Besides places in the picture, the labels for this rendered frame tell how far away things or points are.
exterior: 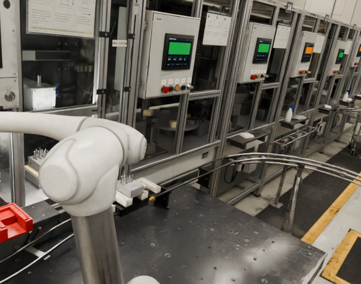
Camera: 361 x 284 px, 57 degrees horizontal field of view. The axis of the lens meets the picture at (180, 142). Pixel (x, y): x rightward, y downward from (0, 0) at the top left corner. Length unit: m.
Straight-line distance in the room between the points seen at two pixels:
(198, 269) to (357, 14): 8.28
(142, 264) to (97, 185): 0.98
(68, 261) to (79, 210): 0.93
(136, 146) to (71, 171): 0.23
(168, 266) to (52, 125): 0.96
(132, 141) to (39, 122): 0.28
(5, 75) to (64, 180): 0.77
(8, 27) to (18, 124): 0.48
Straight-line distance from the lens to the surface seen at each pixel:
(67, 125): 0.96
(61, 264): 1.69
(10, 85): 1.43
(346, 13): 9.43
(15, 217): 1.55
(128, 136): 0.88
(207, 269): 1.72
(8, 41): 1.41
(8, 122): 1.02
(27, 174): 1.87
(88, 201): 0.77
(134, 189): 1.76
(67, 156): 0.72
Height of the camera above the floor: 1.78
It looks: 20 degrees down
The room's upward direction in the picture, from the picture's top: 8 degrees clockwise
